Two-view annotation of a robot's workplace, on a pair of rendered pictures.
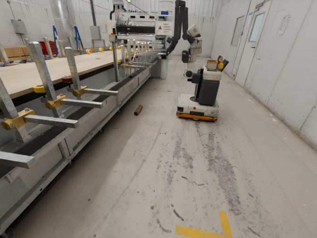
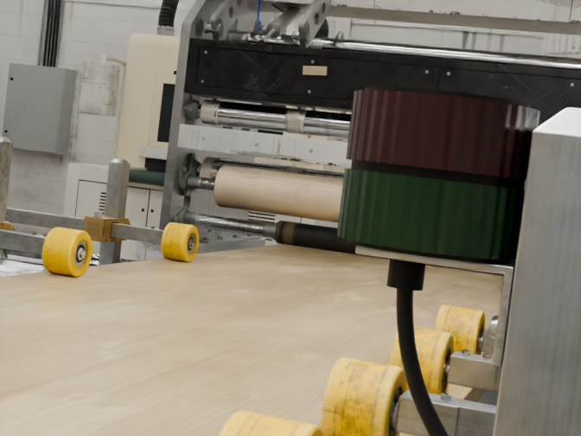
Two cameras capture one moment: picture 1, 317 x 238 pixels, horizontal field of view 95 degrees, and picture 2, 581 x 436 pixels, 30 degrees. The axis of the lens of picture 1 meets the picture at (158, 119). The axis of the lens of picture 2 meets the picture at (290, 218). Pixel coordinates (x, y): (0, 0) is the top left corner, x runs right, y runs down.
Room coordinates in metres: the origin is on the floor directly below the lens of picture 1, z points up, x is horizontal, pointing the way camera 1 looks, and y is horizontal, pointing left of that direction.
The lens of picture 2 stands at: (2.00, 0.50, 1.14)
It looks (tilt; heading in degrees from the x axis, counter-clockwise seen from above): 3 degrees down; 9
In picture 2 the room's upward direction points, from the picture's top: 7 degrees clockwise
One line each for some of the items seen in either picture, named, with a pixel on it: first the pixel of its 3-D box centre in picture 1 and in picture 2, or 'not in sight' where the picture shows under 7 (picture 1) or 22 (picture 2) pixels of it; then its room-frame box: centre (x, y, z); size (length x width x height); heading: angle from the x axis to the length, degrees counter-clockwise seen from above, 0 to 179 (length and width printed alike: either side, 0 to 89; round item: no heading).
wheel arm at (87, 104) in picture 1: (71, 102); not in sight; (0.89, 0.59, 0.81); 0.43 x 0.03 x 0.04; 82
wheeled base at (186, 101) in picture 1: (196, 105); not in sight; (2.43, -0.68, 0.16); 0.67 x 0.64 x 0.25; 79
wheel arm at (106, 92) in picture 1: (92, 91); not in sight; (1.14, 0.55, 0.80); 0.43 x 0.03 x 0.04; 82
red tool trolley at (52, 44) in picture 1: (49, 49); not in sight; (8.81, 6.22, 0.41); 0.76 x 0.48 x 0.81; 179
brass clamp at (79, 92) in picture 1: (80, 90); not in sight; (1.13, 0.65, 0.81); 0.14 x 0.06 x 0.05; 172
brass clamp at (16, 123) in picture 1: (19, 119); not in sight; (0.64, 0.72, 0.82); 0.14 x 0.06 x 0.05; 172
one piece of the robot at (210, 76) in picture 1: (206, 82); not in sight; (2.41, -0.77, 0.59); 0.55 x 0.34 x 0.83; 169
